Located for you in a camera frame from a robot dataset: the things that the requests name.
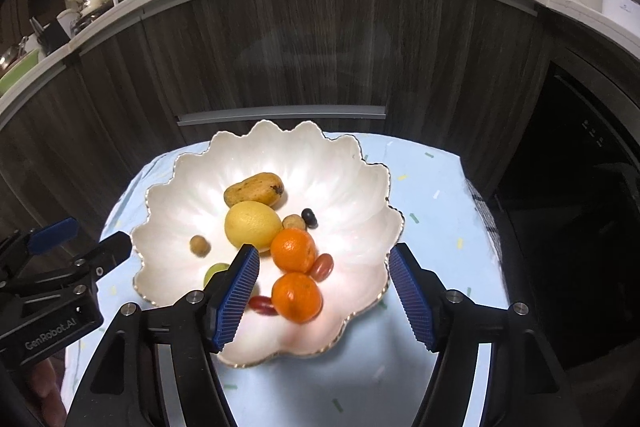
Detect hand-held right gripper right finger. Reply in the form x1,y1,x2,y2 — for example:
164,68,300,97
389,243,583,427

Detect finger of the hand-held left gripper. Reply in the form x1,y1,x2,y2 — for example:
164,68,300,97
26,218,79,256
75,231,134,279

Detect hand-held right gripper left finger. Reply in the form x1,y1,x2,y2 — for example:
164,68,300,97
72,243,262,427

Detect red cherry tomato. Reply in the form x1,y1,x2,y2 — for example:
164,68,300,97
312,253,334,283
249,295,277,317

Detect green apple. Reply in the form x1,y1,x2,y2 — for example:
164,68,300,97
203,262,232,288

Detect orange tangerine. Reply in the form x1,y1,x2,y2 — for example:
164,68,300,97
271,272,323,324
270,228,318,274

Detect yellow lemon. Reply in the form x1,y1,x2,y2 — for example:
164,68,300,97
224,201,283,252

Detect yellow mango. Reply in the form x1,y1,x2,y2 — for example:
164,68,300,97
223,173,286,208

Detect white scalloped ceramic bowl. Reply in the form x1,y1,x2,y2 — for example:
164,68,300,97
131,119,406,368

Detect person's left hand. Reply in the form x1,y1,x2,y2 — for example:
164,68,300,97
27,347,68,427

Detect light blue patterned tablecloth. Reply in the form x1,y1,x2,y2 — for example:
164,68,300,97
60,129,511,427

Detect green plastic basin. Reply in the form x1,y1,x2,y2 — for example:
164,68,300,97
0,49,41,95

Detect black built-in dishwasher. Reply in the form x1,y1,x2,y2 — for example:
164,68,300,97
492,62,640,368

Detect black utensil holder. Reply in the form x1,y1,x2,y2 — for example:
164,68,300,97
30,17,71,55

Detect dark wood base cabinets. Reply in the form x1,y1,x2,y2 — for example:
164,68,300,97
0,0,551,427

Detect white box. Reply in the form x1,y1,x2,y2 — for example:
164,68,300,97
600,0,640,25

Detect grey cabinet handle bar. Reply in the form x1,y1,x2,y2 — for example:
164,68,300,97
176,105,388,126

